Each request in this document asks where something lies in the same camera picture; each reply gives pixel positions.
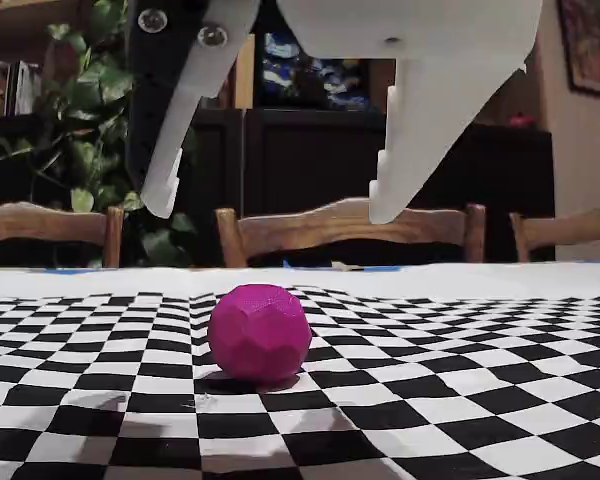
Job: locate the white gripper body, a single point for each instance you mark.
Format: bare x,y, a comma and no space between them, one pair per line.
420,55

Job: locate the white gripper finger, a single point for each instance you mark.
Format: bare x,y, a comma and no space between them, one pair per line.
420,140

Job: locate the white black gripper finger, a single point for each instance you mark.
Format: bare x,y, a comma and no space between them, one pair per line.
180,115

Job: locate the pink faceted ball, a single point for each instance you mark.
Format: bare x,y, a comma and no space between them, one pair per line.
260,340

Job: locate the green leafy houseplant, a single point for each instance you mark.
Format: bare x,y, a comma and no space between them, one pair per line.
90,90

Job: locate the small red object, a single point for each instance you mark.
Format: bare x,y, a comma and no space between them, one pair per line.
522,120

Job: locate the wooden chair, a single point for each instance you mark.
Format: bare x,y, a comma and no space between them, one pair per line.
570,230
45,225
350,225

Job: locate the blue starry picture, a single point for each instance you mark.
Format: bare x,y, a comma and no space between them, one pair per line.
300,70

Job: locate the black cabinet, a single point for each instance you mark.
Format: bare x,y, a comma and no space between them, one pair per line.
305,160

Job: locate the blue tape strip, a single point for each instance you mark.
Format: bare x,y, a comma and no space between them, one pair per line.
72,270
340,266

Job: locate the white upright books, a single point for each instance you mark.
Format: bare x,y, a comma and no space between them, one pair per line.
25,87

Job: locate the dark framed picture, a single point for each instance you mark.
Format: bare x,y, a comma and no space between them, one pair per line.
595,45

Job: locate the black white checkered cloth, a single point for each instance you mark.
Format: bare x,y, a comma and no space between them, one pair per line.
430,400

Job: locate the wooden wall shelf unit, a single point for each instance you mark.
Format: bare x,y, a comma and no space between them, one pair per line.
245,75

